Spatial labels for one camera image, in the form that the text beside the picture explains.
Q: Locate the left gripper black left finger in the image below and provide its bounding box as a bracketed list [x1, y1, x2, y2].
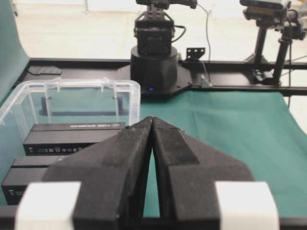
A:
[43, 117, 153, 230]

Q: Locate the clear plastic storage case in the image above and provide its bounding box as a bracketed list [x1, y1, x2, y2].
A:
[0, 78, 141, 206]

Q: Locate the black camera tripod stand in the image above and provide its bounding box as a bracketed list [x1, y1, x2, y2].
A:
[239, 0, 291, 85]

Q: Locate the green table cloth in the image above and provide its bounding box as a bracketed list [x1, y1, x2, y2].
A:
[0, 0, 307, 218]

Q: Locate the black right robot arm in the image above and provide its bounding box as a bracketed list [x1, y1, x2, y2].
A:
[130, 0, 197, 96]

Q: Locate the black box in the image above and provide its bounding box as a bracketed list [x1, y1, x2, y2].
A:
[23, 122, 126, 156]
[1, 155, 68, 206]

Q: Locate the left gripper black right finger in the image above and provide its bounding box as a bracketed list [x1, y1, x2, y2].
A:
[152, 117, 255, 230]

